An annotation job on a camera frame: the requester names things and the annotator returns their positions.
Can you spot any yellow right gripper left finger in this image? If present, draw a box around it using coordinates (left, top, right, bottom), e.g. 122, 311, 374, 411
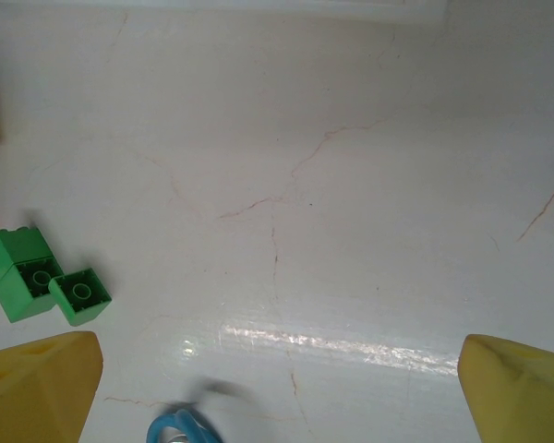
0, 329, 104, 443

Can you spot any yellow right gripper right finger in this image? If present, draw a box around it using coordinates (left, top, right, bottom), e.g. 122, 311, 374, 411
457, 334, 554, 443

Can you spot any green curved lego brick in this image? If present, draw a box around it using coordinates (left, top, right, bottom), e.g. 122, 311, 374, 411
0, 224, 61, 324

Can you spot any blue stethoscope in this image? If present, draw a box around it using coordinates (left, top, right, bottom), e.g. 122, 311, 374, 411
146, 404, 225, 443

